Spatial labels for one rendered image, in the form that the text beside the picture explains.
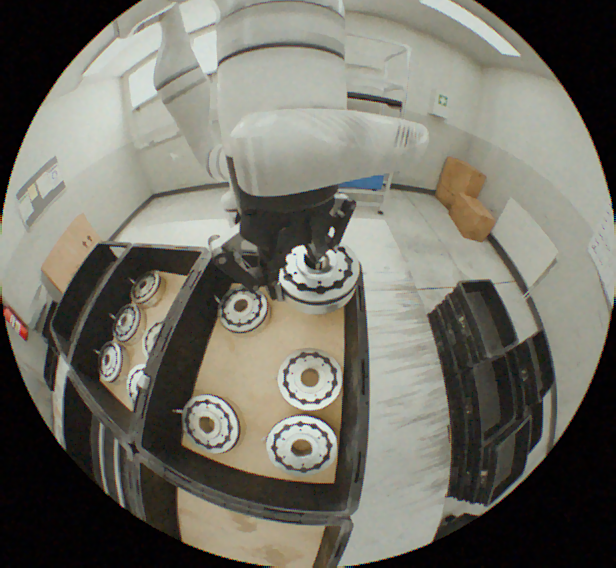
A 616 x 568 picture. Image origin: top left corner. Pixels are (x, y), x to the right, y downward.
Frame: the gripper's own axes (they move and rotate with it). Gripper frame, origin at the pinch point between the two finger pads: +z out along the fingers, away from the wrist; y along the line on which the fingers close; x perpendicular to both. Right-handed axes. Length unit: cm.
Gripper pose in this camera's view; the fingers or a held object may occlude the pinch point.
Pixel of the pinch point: (294, 278)
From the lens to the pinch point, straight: 20.4
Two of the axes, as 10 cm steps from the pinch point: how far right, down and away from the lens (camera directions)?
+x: 5.6, 6.1, -5.6
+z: 0.0, 6.8, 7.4
